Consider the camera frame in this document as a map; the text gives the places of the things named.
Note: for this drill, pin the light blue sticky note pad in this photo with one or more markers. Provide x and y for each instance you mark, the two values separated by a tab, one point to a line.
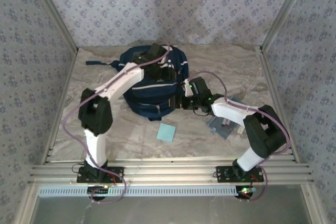
166	132

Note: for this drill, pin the red capped marker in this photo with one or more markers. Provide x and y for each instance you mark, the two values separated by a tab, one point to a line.
225	123

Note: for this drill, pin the navy blue school backpack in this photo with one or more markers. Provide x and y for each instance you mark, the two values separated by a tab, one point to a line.
152	98

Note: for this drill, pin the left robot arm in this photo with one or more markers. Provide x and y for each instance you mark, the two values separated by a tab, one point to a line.
118	83

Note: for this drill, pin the small controller board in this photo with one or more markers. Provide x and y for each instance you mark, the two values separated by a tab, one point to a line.
98	190
245	190

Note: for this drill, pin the aluminium front frame rails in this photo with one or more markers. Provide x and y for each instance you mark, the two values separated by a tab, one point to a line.
170	171

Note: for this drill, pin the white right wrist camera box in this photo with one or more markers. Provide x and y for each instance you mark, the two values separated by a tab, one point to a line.
187	90

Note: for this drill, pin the translucent grey-blue pencil case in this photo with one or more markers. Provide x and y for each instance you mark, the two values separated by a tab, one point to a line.
223	132

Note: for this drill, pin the aluminium corner post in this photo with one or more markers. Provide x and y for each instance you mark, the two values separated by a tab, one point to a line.
54	11
284	11

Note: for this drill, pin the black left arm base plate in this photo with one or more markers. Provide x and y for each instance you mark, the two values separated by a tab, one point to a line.
118	179

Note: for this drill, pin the small beige eraser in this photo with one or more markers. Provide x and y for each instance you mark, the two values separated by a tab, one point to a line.
240	132

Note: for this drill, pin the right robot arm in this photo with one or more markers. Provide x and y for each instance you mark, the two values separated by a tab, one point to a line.
262	132

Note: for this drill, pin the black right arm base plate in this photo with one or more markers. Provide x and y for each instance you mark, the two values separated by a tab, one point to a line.
223	178

